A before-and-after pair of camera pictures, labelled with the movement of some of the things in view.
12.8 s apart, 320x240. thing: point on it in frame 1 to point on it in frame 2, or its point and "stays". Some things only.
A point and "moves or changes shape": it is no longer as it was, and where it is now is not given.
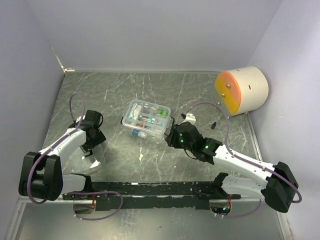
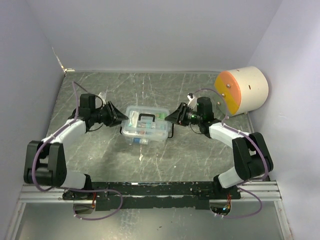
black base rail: [167, 195] stays
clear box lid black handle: [87, 161] to [146, 120]
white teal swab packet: [135, 112] to [134, 119]
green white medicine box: [163, 112] moves or changes shape
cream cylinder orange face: [241, 90] stays
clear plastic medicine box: [149, 124] moves or changes shape
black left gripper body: [99, 138] to [105, 115]
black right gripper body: [176, 141] to [189, 116]
